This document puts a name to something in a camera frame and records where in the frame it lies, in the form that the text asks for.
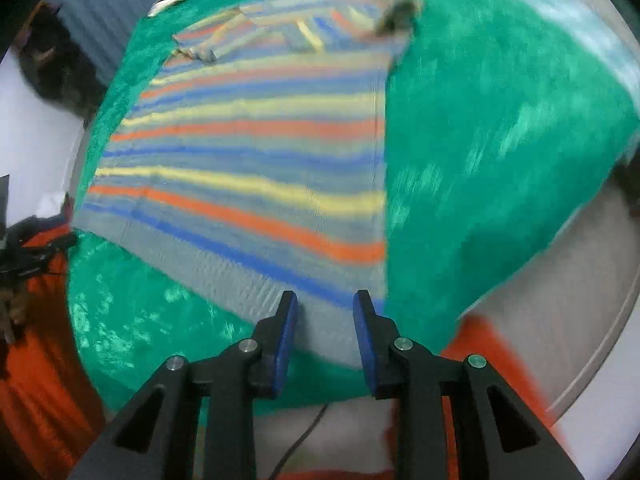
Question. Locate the orange cloth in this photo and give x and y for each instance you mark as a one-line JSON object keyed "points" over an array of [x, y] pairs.
{"points": [[40, 385]]}

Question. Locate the green fuzzy blanket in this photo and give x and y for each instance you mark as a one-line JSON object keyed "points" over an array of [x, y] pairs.
{"points": [[475, 160]]}

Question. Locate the striped knit sweater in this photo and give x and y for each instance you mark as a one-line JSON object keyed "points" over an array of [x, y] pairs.
{"points": [[250, 160]]}

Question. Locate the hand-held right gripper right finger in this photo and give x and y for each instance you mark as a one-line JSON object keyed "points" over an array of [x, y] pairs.
{"points": [[367, 350]]}

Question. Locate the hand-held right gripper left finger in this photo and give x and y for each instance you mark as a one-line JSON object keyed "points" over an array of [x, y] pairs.
{"points": [[281, 345]]}

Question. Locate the light blue cloth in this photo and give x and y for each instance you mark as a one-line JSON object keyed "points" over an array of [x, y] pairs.
{"points": [[565, 10]]}

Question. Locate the black and brown cloth heap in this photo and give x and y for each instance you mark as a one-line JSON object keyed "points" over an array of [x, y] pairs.
{"points": [[60, 65]]}

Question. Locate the grey pleated curtain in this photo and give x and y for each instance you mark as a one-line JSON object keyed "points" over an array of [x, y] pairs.
{"points": [[110, 5]]}

